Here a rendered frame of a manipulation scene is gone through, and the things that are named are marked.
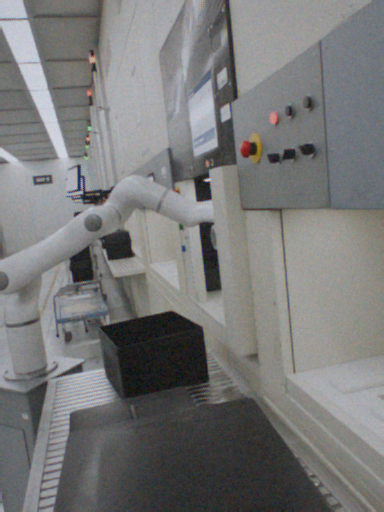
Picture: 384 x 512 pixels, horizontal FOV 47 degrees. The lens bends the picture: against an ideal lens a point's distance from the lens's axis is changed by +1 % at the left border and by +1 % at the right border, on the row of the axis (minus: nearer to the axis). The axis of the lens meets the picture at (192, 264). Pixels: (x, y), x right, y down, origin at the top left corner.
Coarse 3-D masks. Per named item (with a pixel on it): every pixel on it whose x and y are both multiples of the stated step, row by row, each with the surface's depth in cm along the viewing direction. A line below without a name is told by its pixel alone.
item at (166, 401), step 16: (128, 400) 107; (144, 400) 106; (160, 400) 105; (176, 400) 104; (192, 400) 104; (80, 416) 102; (96, 416) 101; (112, 416) 100; (128, 416) 99; (144, 416) 98
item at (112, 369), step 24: (168, 312) 159; (120, 336) 152; (144, 336) 156; (168, 336) 130; (192, 336) 133; (120, 360) 125; (144, 360) 128; (168, 360) 131; (192, 360) 134; (120, 384) 128; (144, 384) 129; (168, 384) 132; (192, 384) 135
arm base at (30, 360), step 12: (36, 324) 160; (12, 336) 157; (24, 336) 157; (36, 336) 160; (12, 348) 158; (24, 348) 157; (36, 348) 160; (12, 360) 160; (24, 360) 158; (36, 360) 160; (48, 360) 170; (12, 372) 162; (24, 372) 159; (36, 372) 159; (48, 372) 160
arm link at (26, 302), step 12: (24, 288) 159; (36, 288) 164; (12, 300) 161; (24, 300) 160; (36, 300) 161; (12, 312) 155; (24, 312) 156; (36, 312) 160; (12, 324) 156; (24, 324) 156
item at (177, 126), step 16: (160, 0) 175; (176, 0) 154; (160, 16) 179; (176, 16) 157; (160, 32) 184; (160, 48) 188; (224, 80) 119; (224, 112) 122; (176, 128) 180; (176, 144) 184; (192, 144) 159; (192, 272) 190
